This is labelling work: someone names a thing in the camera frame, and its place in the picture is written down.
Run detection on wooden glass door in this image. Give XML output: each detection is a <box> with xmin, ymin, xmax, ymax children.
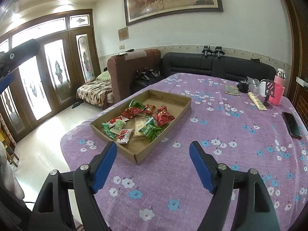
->
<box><xmin>1</xmin><ymin>9</ymin><xmax>101</xmax><ymax>141</ymax></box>

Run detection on purple floral tablecloth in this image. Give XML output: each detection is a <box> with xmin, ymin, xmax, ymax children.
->
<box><xmin>60</xmin><ymin>72</ymin><xmax>308</xmax><ymax>231</ymax></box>

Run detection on black smartphone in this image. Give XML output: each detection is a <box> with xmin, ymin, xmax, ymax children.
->
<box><xmin>282</xmin><ymin>112</ymin><xmax>302</xmax><ymax>139</ymax></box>

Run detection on patterned blanket daybed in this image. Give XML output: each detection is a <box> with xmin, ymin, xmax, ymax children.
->
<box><xmin>76</xmin><ymin>70</ymin><xmax>114</xmax><ymax>108</ymax></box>

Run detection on small green candy packet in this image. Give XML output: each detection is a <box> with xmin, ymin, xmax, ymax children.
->
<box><xmin>102</xmin><ymin>123</ymin><xmax>116</xmax><ymax>141</ymax></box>

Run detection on cream long tube packet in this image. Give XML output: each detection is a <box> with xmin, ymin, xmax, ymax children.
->
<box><xmin>248</xmin><ymin>92</ymin><xmax>267</xmax><ymax>110</ymax></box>

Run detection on white green snack packet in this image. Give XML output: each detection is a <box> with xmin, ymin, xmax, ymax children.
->
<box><xmin>111</xmin><ymin>119</ymin><xmax>126</xmax><ymax>135</ymax></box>

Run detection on brown armchair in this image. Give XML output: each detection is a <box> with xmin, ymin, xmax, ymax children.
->
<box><xmin>107</xmin><ymin>49</ymin><xmax>161</xmax><ymax>103</ymax></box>

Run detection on brown cardboard tray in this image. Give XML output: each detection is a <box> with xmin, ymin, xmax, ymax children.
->
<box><xmin>90</xmin><ymin>89</ymin><xmax>192</xmax><ymax>164</ymax></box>

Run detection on black phone stand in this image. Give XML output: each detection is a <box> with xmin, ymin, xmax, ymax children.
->
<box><xmin>263</xmin><ymin>79</ymin><xmax>275</xmax><ymax>109</ymax></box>

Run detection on olive flat booklet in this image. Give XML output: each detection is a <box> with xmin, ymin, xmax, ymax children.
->
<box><xmin>225</xmin><ymin>85</ymin><xmax>240</xmax><ymax>96</ymax></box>

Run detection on black small container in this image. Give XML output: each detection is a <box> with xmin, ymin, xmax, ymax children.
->
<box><xmin>236</xmin><ymin>80</ymin><xmax>249</xmax><ymax>93</ymax></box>

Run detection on clear plastic cup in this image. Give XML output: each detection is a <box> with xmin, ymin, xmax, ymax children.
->
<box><xmin>246</xmin><ymin>77</ymin><xmax>260</xmax><ymax>95</ymax></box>

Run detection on red foil snack upper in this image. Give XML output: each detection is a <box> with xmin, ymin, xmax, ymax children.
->
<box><xmin>121</xmin><ymin>107</ymin><xmax>144</xmax><ymax>119</ymax></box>

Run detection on red foil snack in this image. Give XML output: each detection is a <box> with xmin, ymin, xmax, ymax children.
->
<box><xmin>121</xmin><ymin>107</ymin><xmax>144</xmax><ymax>119</ymax></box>
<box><xmin>154</xmin><ymin>105</ymin><xmax>175</xmax><ymax>127</ymax></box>

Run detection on yellow cake bar packet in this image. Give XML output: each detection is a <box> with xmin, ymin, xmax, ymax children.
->
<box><xmin>134</xmin><ymin>116</ymin><xmax>148</xmax><ymax>138</ymax></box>

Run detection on white kettle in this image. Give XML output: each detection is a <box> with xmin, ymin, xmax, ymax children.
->
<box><xmin>259</xmin><ymin>79</ymin><xmax>266</xmax><ymax>97</ymax></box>

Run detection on dark green pea snack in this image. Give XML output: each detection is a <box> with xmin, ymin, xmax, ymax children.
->
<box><xmin>138</xmin><ymin>117</ymin><xmax>164</xmax><ymax>142</ymax></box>

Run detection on green foil snack left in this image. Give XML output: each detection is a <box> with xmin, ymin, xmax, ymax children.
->
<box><xmin>129</xmin><ymin>99</ymin><xmax>146</xmax><ymax>110</ymax></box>

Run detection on red foil snack lower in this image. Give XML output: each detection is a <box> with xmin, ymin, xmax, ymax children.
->
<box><xmin>154</xmin><ymin>105</ymin><xmax>175</xmax><ymax>127</ymax></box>

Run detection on pink sleeved water bottle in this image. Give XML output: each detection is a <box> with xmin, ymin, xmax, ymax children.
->
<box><xmin>269</xmin><ymin>68</ymin><xmax>286</xmax><ymax>106</ymax></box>

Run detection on red long snack packet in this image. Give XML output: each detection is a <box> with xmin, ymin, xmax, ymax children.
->
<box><xmin>143</xmin><ymin>104</ymin><xmax>156</xmax><ymax>115</ymax></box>

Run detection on black leather sofa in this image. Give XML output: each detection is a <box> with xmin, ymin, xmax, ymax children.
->
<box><xmin>161</xmin><ymin>52</ymin><xmax>277</xmax><ymax>83</ymax></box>

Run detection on black grippers on sofa back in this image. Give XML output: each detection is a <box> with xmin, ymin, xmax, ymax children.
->
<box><xmin>202</xmin><ymin>45</ymin><xmax>226</xmax><ymax>58</ymax></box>

